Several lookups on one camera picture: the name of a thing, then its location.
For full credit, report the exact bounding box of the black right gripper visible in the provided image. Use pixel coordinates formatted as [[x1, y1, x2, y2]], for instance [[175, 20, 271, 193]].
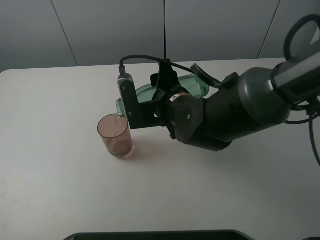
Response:
[[150, 58, 222, 123]]

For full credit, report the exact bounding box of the green transparent water bottle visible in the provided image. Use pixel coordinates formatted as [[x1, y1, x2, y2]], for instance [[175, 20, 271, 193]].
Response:
[[116, 74, 210, 117]]

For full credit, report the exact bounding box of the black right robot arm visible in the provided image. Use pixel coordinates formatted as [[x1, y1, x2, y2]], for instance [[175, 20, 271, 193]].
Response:
[[151, 50, 320, 151]]

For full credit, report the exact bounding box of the pink transparent cup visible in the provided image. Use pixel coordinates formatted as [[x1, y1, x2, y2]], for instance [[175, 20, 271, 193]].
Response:
[[97, 113, 133, 158]]

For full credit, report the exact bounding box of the black camera cable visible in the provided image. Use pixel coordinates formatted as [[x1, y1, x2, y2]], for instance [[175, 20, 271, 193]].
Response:
[[118, 55, 201, 78]]

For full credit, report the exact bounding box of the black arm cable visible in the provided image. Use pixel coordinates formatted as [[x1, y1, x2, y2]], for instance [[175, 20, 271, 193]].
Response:
[[283, 14, 320, 166]]

